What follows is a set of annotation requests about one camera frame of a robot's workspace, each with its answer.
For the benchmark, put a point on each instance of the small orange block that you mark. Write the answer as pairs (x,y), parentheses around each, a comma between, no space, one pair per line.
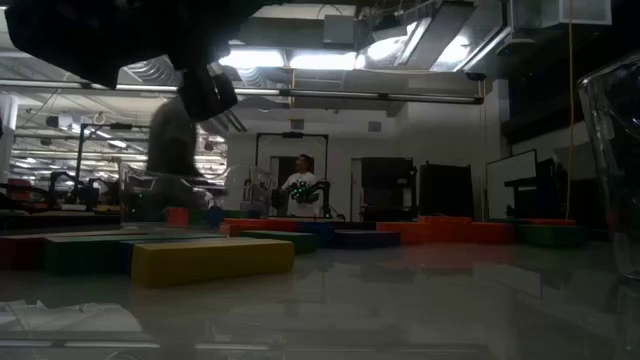
(177,217)

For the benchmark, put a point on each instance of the small green block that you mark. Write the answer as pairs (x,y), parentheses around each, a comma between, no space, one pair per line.
(197,217)

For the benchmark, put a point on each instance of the small blue block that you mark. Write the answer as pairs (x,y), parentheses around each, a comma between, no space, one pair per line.
(215,216)

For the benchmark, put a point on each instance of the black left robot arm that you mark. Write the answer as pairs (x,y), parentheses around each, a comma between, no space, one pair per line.
(100,35)

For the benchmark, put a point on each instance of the black background robot arm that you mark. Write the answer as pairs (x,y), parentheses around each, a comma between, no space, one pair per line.
(57,180)
(312,192)

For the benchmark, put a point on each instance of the clear plastic bin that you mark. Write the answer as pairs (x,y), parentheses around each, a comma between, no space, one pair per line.
(250,180)
(615,150)

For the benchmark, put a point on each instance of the fluorescent ceiling light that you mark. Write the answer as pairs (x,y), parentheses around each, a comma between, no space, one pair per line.
(325,61)
(252,57)

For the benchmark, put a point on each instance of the long yellow block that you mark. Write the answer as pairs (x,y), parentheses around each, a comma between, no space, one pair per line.
(210,262)

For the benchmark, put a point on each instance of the person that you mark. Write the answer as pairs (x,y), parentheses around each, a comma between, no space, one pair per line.
(302,185)

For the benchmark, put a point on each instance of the long green block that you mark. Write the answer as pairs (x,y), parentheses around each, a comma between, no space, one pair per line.
(82,256)

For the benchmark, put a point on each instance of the grey ceiling pipe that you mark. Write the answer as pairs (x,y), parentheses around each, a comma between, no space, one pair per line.
(350,95)

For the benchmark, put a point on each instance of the grey ceiling unit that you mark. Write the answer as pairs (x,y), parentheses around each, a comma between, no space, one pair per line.
(340,29)

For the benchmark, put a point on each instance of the black cabinet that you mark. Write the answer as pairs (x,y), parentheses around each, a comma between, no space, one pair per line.
(387,185)
(445,192)

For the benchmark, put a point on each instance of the whiteboard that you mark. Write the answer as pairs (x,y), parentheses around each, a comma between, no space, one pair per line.
(510,175)

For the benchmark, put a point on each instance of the white ceiling box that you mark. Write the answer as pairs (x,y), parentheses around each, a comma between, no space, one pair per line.
(575,12)

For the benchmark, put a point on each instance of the black metal frame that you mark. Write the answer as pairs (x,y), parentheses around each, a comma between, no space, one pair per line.
(120,126)
(292,134)

